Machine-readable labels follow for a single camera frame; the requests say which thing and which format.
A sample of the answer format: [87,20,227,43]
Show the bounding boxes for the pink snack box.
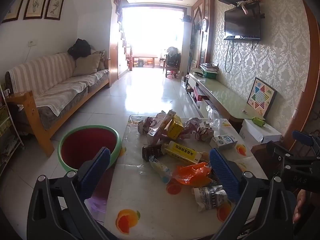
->
[147,110,177,145]

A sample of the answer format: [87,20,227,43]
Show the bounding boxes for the clear plastic bottle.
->
[206,105,222,131]

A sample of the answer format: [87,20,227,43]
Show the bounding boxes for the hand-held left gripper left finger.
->
[27,147,112,240]

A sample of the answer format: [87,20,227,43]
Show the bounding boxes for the striped sofa cover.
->
[9,52,77,98]

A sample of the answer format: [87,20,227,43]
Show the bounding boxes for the framed wall painting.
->
[44,0,67,21]
[2,0,28,23]
[23,0,52,20]

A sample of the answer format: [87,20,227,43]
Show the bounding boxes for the green packet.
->
[251,116,265,127]

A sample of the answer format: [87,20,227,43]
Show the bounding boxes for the long television cabinet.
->
[185,71,265,130]

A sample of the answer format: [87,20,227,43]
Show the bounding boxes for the row of stair wall frames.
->
[111,0,127,42]

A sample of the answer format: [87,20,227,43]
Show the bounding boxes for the white wire book rack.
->
[0,85,25,175]

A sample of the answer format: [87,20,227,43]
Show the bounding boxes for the beige lace seat cover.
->
[34,76,88,117]
[87,69,110,85]

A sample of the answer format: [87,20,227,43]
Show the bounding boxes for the rows of picture books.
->
[0,90,18,163]

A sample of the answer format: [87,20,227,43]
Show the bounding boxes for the white milk carton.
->
[209,134,238,150]

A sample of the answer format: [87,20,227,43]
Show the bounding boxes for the wooden stair post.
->
[127,44,134,72]

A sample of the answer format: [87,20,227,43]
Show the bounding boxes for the orange plastic bag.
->
[172,162,212,187]

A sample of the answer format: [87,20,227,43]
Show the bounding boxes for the wooden sofa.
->
[5,51,110,157]

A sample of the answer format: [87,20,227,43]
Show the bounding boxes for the yellow cardboard box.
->
[167,115,184,140]

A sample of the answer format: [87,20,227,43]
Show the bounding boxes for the star checkers board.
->
[247,77,277,118]

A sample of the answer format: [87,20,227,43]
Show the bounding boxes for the white cardboard box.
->
[239,119,283,144]

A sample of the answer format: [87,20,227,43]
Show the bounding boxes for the person's right hand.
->
[292,189,320,224]

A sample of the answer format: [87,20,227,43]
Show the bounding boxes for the fruit print tablecloth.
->
[104,114,269,240]

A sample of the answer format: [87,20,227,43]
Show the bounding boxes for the stack of papers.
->
[200,63,219,72]

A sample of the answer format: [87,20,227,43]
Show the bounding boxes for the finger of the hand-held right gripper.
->
[292,129,320,153]
[265,141,298,167]

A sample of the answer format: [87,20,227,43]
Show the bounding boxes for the chair with black cloth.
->
[164,46,182,78]

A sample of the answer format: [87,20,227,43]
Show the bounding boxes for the green basin with red inside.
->
[57,125,123,173]

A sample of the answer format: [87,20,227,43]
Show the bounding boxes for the red flat box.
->
[194,90,208,102]

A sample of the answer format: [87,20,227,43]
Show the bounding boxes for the black flat television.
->
[224,4,262,40]

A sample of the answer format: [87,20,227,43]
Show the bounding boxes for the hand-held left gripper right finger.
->
[209,148,304,240]

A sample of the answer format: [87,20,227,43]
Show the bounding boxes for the purple plastic bag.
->
[85,196,108,212]

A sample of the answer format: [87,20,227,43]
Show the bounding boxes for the patterned brown pillow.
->
[91,50,105,71]

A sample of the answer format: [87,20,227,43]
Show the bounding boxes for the plain beige pillow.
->
[73,53,102,77]

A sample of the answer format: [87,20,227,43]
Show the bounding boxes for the black hanging cable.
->
[224,40,234,73]

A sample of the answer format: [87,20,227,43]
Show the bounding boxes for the clear plastic wrapper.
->
[149,155,173,184]

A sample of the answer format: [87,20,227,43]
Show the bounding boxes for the long yellow box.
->
[164,141,202,163]

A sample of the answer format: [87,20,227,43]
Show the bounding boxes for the black cloth bundle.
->
[67,39,91,60]

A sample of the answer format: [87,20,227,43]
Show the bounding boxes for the dark brown packet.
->
[142,144,163,161]

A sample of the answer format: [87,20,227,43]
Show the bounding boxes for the long wooden table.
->
[132,56,158,68]

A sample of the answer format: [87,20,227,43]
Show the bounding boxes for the crumpled printed paper cup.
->
[192,185,228,212]

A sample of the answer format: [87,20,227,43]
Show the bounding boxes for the lilac crumpled paper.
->
[184,117,202,132]

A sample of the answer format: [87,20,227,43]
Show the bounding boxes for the wooden stair cabinet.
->
[109,42,118,88]

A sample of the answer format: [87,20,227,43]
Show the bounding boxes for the red and white crumpled paper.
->
[137,117,155,135]

